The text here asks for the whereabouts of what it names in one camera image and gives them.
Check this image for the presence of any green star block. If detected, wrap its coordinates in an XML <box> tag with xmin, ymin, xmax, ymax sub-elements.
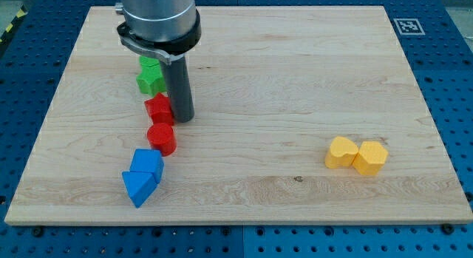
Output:
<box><xmin>136</xmin><ymin>64</ymin><xmax>167</xmax><ymax>97</ymax></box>

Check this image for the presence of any red star block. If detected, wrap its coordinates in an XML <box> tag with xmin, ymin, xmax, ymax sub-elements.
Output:
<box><xmin>144</xmin><ymin>93</ymin><xmax>174</xmax><ymax>126</ymax></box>

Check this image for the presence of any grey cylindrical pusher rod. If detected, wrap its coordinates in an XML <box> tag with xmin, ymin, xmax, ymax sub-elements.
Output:
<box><xmin>160</xmin><ymin>55</ymin><xmax>194</xmax><ymax>123</ymax></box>

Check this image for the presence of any red cylinder block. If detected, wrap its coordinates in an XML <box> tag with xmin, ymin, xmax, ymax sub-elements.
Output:
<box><xmin>146</xmin><ymin>123</ymin><xmax>177</xmax><ymax>157</ymax></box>

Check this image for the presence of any yellow heart block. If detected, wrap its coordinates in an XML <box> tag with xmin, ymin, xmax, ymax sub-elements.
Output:
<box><xmin>324</xmin><ymin>136</ymin><xmax>359</xmax><ymax>169</ymax></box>

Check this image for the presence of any yellow black hazard tape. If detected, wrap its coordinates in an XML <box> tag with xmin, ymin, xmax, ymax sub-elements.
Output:
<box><xmin>1</xmin><ymin>5</ymin><xmax>28</xmax><ymax>44</ymax></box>

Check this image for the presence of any blue cube block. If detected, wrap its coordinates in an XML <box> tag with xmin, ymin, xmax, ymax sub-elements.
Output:
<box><xmin>129</xmin><ymin>149</ymin><xmax>164</xmax><ymax>184</ymax></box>

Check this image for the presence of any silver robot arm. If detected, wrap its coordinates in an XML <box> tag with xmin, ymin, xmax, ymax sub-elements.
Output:
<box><xmin>115</xmin><ymin>0</ymin><xmax>201</xmax><ymax>123</ymax></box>

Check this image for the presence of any yellow hexagon block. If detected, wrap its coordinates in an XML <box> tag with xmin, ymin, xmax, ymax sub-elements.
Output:
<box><xmin>353</xmin><ymin>141</ymin><xmax>389</xmax><ymax>176</ymax></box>

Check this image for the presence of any light wooden board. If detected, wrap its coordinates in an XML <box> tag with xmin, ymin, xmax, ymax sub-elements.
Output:
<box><xmin>5</xmin><ymin>6</ymin><xmax>472</xmax><ymax>226</ymax></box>

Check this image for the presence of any blue triangle block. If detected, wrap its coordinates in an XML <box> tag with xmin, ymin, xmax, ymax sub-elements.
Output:
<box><xmin>122</xmin><ymin>172</ymin><xmax>157</xmax><ymax>208</ymax></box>

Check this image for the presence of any black clamp ring mount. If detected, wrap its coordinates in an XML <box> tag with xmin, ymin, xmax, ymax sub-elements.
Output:
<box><xmin>117</xmin><ymin>10</ymin><xmax>202</xmax><ymax>65</ymax></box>

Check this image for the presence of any green cylinder block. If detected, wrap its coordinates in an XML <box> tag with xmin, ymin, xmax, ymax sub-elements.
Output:
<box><xmin>139</xmin><ymin>56</ymin><xmax>160</xmax><ymax>68</ymax></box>

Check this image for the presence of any white fiducial marker tag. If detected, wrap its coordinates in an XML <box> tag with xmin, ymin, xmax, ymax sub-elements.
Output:
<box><xmin>393</xmin><ymin>18</ymin><xmax>425</xmax><ymax>35</ymax></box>

